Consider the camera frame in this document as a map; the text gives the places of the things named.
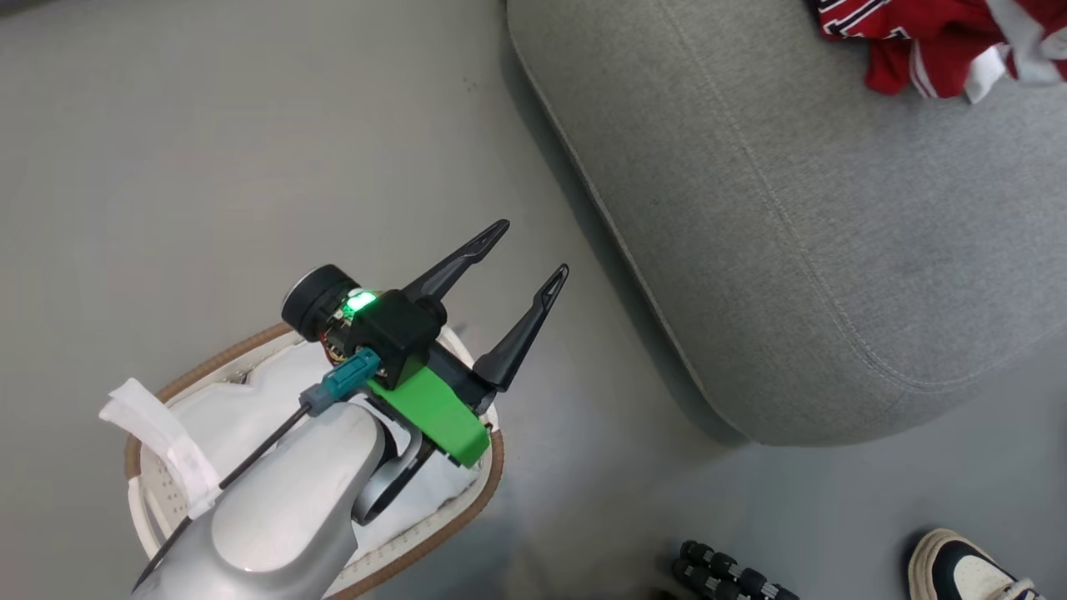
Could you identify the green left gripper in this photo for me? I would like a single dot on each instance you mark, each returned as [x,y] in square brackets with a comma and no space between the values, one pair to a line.
[429,417]

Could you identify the white mesh garment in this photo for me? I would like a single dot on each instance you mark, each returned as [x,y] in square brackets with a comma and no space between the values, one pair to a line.
[1029,46]

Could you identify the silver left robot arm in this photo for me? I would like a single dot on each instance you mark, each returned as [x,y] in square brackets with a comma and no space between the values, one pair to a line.
[283,508]

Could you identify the white basket with brown rim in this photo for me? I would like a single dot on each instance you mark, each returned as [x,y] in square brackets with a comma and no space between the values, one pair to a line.
[467,508]

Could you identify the white clothing in basket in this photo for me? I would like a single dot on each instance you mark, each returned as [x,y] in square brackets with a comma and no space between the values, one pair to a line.
[242,408]

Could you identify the grey fabric sofa seat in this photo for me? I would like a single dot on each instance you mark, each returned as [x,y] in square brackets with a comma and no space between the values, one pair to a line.
[792,233]

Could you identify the white and black sneaker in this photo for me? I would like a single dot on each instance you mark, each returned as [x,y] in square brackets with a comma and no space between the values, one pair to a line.
[959,571]

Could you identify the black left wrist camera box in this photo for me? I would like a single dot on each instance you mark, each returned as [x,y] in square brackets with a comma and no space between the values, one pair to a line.
[396,333]

